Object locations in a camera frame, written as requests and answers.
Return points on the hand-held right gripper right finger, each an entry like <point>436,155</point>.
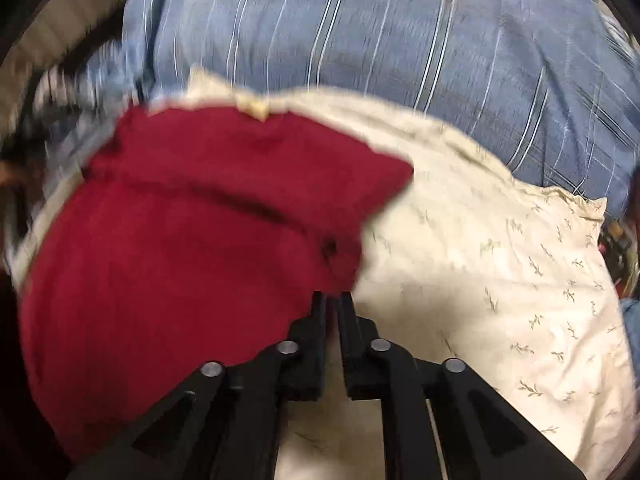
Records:
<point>347,320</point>

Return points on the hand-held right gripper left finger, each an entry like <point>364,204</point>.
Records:
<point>318,320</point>

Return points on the red garment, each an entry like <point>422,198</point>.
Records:
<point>165,260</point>

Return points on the cream leaf-print pillow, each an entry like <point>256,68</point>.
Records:
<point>475,270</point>

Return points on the light blue cloth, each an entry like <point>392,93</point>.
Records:
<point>632,317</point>

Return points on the blue plaid duvet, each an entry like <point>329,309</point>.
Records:
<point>375,30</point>

